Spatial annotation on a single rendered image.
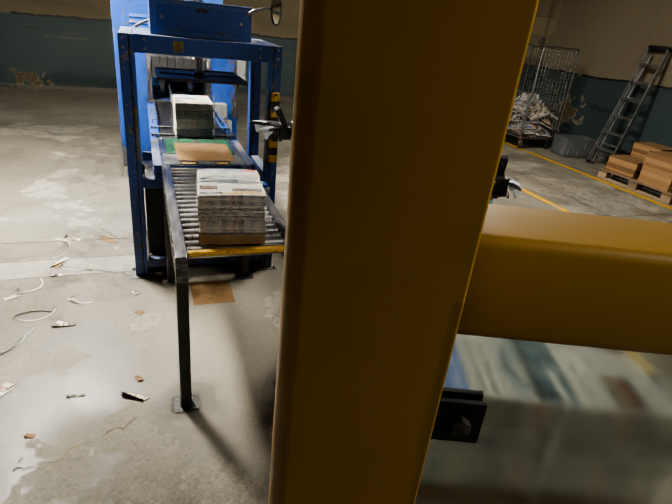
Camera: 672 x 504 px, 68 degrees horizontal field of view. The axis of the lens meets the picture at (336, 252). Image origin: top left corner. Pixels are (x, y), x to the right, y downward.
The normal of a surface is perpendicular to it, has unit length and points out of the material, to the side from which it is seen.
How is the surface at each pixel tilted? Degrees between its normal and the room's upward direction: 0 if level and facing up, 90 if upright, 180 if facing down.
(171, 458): 0
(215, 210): 90
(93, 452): 0
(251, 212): 90
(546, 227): 0
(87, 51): 90
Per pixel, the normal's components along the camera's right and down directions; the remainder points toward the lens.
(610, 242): 0.10, -0.90
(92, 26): 0.33, 0.44
